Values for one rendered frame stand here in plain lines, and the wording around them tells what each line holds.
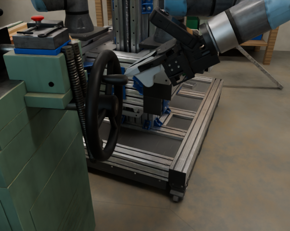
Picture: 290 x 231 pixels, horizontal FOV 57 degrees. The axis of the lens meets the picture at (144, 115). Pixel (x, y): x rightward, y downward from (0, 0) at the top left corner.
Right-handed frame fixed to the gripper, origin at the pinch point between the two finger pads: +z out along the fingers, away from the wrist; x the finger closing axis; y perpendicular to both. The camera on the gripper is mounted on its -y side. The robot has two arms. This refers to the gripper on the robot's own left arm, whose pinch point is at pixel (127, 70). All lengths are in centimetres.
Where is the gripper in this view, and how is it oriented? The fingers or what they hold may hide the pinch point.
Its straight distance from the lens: 63.6
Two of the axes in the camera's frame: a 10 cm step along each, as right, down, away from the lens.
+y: 5.0, 7.8, 3.9
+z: -8.6, 3.7, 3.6
